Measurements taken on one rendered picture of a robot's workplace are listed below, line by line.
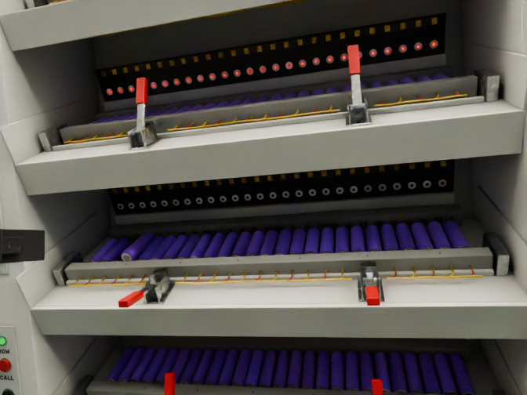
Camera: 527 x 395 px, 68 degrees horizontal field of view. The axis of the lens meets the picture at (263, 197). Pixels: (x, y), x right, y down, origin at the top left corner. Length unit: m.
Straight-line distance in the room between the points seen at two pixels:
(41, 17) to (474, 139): 0.54
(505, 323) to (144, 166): 0.44
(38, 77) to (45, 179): 0.17
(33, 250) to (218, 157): 0.21
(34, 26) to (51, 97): 0.11
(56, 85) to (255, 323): 0.47
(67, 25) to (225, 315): 0.42
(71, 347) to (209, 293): 0.27
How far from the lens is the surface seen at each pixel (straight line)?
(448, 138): 0.46
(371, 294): 0.41
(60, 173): 0.58
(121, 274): 0.59
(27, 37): 0.64
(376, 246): 0.52
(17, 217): 0.62
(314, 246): 0.53
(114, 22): 0.57
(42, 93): 0.68
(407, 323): 0.48
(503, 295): 0.49
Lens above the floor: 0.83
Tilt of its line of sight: 2 degrees down
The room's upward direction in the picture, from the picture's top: 5 degrees counter-clockwise
